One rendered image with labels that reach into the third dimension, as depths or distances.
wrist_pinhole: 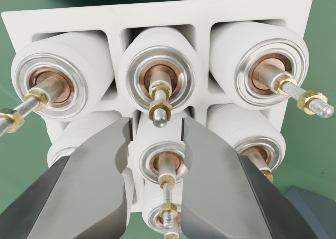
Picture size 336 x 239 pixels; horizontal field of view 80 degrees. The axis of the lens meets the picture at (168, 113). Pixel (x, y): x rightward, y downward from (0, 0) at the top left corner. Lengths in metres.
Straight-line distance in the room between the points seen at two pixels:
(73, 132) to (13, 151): 0.44
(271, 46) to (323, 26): 0.35
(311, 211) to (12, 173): 0.88
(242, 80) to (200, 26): 0.10
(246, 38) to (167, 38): 0.08
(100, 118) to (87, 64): 0.11
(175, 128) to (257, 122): 0.11
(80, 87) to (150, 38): 0.09
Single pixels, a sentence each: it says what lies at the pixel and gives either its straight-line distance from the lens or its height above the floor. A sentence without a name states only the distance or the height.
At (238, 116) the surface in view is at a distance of 0.31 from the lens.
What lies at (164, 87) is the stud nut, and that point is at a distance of 0.19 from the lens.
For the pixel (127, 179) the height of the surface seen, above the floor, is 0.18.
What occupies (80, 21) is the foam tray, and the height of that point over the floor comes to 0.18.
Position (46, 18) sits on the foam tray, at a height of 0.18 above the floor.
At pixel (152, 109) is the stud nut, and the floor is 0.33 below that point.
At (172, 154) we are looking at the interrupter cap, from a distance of 0.27.
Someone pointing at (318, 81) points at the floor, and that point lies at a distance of 0.62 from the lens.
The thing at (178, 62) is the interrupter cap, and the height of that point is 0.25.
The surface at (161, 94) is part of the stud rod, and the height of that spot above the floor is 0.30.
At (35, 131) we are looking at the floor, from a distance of 0.65.
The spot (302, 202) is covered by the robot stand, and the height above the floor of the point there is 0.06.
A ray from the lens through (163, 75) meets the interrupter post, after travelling 0.21.
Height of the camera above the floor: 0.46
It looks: 62 degrees down
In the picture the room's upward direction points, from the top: 177 degrees clockwise
